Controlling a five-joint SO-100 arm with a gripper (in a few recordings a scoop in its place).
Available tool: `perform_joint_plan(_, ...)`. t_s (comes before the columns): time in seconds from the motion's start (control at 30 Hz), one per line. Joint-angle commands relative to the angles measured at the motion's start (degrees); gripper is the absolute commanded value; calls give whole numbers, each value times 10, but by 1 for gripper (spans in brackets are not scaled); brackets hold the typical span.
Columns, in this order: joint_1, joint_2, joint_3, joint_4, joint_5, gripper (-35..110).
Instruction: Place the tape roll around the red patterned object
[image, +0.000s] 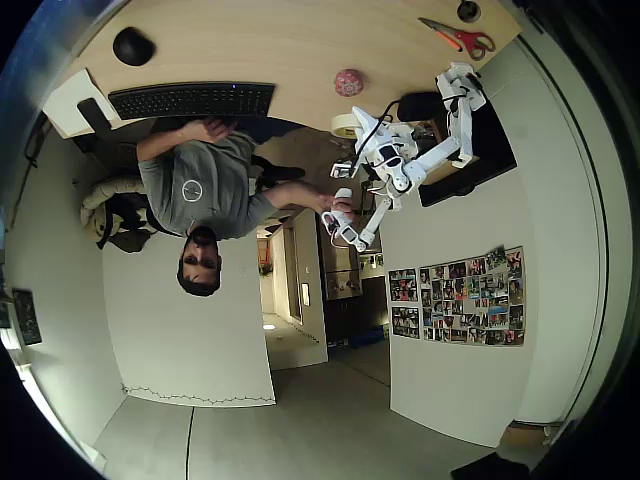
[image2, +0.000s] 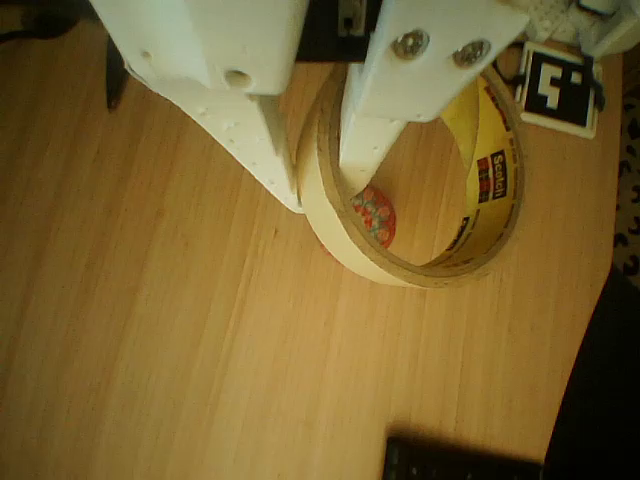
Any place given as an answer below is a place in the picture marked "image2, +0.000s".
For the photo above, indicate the leopard pattern cloth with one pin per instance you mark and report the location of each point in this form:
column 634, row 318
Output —
column 630, row 200

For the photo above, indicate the black keyboard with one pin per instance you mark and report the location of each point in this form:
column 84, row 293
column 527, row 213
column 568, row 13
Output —
column 450, row 465

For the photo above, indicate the black elastic band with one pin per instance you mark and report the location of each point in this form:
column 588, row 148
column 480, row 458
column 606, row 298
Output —
column 597, row 82

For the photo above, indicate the beige masking tape roll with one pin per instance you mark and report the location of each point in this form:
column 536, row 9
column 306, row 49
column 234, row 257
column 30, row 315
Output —
column 340, row 240

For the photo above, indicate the white block with black marker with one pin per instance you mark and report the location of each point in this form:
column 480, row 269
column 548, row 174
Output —
column 555, row 95

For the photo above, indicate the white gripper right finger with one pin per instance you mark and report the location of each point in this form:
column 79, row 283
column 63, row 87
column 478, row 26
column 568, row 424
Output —
column 400, row 85

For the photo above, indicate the white breadboard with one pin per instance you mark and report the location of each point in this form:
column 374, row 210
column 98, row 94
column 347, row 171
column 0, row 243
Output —
column 555, row 22

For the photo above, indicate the red floral patterned disc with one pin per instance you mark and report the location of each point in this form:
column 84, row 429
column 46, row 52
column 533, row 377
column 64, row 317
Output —
column 380, row 215

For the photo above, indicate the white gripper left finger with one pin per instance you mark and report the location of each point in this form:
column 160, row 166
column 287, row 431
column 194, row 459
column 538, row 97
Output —
column 210, row 45

